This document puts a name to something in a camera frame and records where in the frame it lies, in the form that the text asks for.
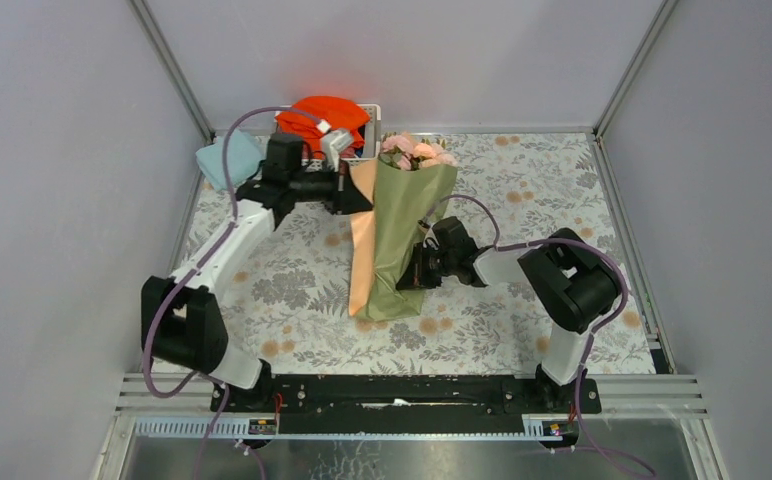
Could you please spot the white plastic basket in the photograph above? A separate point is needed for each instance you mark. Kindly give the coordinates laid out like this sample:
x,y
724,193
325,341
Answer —
x,y
371,135

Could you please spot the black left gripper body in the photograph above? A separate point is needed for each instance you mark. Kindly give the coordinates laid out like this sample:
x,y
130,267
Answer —
x,y
347,189

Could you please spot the pink fake flower stem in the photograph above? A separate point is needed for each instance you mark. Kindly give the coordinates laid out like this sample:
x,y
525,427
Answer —
x,y
402,162
424,150
441,159
396,147

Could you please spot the green and orange wrapping paper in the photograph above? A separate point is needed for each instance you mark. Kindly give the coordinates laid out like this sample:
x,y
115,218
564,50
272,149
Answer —
x,y
383,238

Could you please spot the orange cloth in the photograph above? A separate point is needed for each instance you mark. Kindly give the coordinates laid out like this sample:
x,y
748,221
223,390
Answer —
x,y
338,112

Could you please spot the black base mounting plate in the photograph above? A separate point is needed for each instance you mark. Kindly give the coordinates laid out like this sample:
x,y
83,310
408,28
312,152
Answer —
x,y
384,404

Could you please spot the light blue folded towel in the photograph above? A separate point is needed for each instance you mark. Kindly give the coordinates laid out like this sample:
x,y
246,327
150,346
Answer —
x,y
244,153

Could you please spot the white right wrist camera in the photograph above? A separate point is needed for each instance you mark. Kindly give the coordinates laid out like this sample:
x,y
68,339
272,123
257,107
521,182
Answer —
x,y
426,230

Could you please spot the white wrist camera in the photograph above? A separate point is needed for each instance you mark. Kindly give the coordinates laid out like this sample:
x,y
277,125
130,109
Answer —
x,y
426,230
334,142

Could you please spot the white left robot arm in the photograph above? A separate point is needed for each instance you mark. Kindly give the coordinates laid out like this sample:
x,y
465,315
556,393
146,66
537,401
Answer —
x,y
181,320

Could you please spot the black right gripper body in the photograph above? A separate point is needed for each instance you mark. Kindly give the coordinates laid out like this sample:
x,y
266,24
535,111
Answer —
x,y
418,268

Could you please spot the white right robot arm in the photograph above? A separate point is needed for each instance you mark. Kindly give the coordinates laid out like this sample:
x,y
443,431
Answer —
x,y
580,287

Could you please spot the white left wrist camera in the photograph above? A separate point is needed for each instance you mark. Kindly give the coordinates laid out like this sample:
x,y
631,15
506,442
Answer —
x,y
334,142

